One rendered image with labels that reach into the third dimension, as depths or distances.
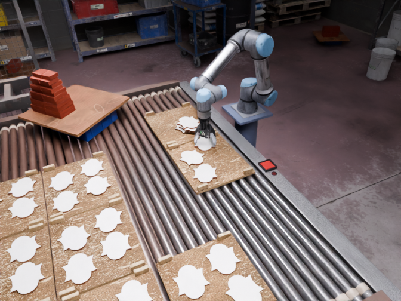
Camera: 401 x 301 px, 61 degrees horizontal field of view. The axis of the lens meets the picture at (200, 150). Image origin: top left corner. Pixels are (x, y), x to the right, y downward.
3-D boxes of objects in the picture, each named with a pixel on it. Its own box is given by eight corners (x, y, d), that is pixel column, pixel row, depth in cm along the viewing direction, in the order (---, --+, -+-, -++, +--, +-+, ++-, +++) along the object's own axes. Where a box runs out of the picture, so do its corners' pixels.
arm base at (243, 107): (252, 101, 251) (253, 89, 244) (261, 112, 240) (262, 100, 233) (233, 104, 247) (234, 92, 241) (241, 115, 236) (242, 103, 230)
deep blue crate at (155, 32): (162, 29, 634) (160, 8, 612) (168, 35, 603) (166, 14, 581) (136, 33, 621) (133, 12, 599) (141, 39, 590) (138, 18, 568)
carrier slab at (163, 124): (191, 106, 241) (190, 104, 240) (218, 134, 211) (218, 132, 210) (144, 118, 229) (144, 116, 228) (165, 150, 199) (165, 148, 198)
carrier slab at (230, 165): (218, 135, 210) (218, 133, 209) (255, 173, 181) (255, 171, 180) (166, 151, 199) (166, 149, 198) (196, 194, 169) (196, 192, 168)
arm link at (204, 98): (215, 90, 178) (203, 95, 173) (215, 108, 184) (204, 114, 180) (204, 85, 182) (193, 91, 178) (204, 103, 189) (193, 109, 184)
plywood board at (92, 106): (74, 86, 249) (74, 83, 248) (129, 99, 230) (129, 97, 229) (18, 118, 214) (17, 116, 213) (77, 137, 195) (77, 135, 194)
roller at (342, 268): (179, 90, 271) (179, 85, 268) (373, 299, 128) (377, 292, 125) (174, 92, 269) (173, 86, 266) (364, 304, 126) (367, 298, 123)
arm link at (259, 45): (262, 92, 236) (253, 24, 194) (280, 100, 228) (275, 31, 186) (251, 103, 233) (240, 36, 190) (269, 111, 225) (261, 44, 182)
